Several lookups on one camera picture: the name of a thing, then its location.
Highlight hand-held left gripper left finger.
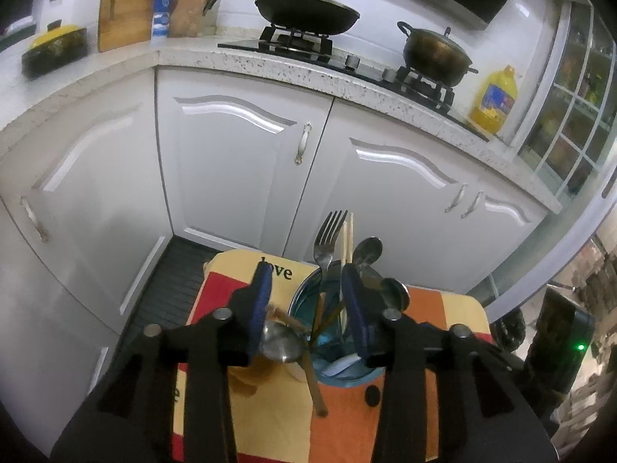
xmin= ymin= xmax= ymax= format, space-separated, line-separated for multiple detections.
xmin=51 ymin=263 xmax=273 ymax=463

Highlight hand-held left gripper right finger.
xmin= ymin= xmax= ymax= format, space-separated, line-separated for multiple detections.
xmin=341 ymin=264 xmax=560 ymax=463

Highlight brown wooden chopstick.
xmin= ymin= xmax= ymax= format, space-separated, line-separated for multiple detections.
xmin=266 ymin=305 xmax=310 ymax=337

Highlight floral cup with teal insert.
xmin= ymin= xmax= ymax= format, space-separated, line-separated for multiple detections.
xmin=288 ymin=260 xmax=410 ymax=389

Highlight medium steel spoon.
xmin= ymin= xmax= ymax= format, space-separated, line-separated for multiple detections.
xmin=378 ymin=277 xmax=410 ymax=314

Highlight large steel spoon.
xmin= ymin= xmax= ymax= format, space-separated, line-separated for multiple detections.
xmin=260 ymin=321 xmax=307 ymax=365

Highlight small steel spoon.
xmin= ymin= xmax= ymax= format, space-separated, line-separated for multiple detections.
xmin=352 ymin=236 xmax=384 ymax=271

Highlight steel fork with wooden handle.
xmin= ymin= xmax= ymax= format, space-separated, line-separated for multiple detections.
xmin=312 ymin=210 xmax=349 ymax=343

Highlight gold fork with wooden handle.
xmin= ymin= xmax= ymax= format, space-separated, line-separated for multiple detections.
xmin=299 ymin=345 xmax=329 ymax=418

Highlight colourful printed table mat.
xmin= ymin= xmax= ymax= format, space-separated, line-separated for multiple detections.
xmin=169 ymin=248 xmax=492 ymax=463

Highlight white glass door cabinet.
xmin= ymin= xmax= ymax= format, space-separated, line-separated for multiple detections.
xmin=511 ymin=0 xmax=617 ymax=203

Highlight yellow oil bottle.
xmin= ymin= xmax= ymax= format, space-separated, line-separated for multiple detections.
xmin=469 ymin=65 xmax=519 ymax=135

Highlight black gas stove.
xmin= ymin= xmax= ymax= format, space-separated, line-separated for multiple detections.
xmin=218 ymin=24 xmax=490 ymax=143

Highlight dark stockpot with lid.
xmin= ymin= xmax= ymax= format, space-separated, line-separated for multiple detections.
xmin=396 ymin=20 xmax=479 ymax=88

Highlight black wok with lid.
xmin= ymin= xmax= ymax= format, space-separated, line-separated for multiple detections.
xmin=195 ymin=0 xmax=361 ymax=37

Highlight blue and white packet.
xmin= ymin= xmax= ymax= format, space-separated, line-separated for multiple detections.
xmin=151 ymin=0 xmax=174 ymax=42

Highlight wooden cutting board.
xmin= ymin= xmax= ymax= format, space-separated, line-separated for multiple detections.
xmin=97 ymin=0 xmax=181 ymax=54

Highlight black pot with yellow lid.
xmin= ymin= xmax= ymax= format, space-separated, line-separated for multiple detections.
xmin=22 ymin=20 xmax=88 ymax=82

